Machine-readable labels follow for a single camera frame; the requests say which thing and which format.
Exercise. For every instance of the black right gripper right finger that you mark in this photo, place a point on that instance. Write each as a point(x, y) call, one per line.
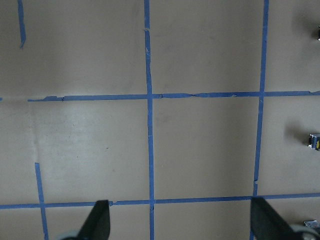
point(267, 224)

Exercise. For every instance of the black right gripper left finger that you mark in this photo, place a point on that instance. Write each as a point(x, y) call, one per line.
point(97, 225)

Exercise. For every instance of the yellow push button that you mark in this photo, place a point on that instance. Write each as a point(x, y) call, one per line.
point(314, 141)

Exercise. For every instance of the red push button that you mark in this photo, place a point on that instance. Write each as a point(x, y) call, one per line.
point(313, 224)

